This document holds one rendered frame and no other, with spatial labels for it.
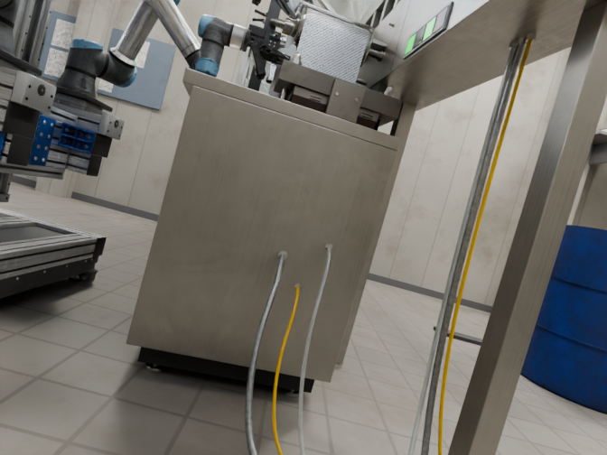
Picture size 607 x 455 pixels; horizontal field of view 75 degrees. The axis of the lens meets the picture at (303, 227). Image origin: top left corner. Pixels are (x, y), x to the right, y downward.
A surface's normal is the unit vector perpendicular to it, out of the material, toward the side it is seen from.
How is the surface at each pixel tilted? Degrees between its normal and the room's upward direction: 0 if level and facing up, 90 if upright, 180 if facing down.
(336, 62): 90
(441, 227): 90
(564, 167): 90
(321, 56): 90
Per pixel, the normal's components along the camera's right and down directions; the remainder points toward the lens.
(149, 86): 0.01, 0.05
